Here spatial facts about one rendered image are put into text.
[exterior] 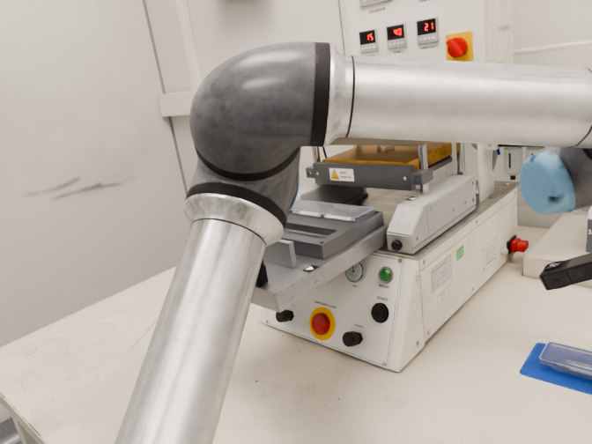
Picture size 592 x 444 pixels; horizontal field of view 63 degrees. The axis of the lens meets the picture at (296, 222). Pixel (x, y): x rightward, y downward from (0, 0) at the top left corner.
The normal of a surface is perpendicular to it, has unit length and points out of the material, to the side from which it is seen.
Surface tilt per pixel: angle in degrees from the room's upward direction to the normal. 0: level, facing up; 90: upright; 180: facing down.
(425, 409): 0
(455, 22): 90
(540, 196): 89
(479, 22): 90
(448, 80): 56
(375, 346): 65
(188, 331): 47
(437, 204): 90
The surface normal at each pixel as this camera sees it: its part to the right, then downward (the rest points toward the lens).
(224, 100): -0.53, 0.04
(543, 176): -0.97, 0.19
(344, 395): -0.15, -0.94
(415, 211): -0.54, -0.51
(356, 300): -0.67, -0.11
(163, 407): 0.01, -0.43
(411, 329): 0.73, 0.11
